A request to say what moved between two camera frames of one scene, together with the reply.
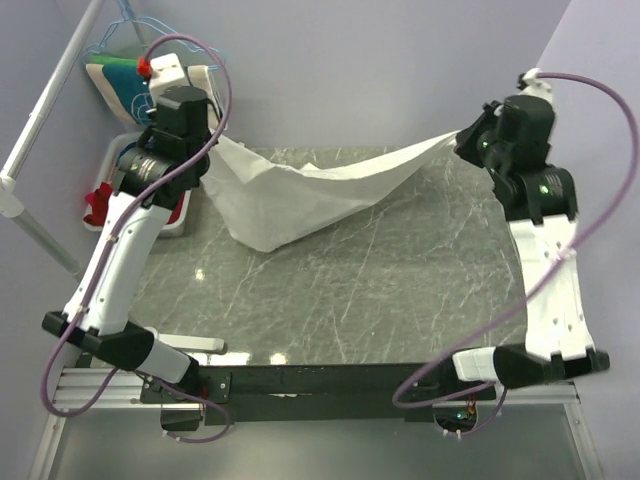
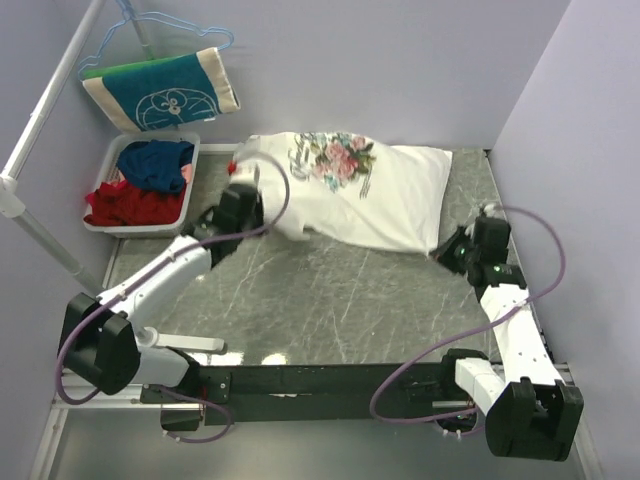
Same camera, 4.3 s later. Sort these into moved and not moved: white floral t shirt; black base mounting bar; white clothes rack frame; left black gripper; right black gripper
Moved: left black gripper; white floral t shirt; right black gripper
Not moved: black base mounting bar; white clothes rack frame
